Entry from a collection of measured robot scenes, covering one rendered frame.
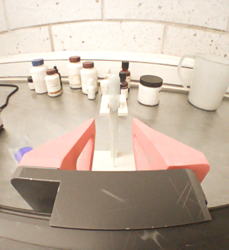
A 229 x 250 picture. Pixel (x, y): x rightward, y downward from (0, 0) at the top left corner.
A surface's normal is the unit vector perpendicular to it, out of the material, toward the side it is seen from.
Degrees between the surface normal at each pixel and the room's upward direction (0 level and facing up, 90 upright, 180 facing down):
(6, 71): 90
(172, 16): 90
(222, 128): 0
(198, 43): 90
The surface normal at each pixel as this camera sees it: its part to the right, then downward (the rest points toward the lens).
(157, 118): 0.00, -0.79
